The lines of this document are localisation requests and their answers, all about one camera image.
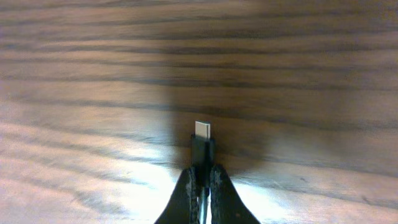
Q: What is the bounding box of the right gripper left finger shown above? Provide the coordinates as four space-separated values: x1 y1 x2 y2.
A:
155 166 200 224

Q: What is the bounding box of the black USB charging cable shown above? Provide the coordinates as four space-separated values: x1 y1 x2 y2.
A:
190 120 216 224

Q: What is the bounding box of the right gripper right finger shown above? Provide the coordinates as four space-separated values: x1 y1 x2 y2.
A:
210 164 260 224

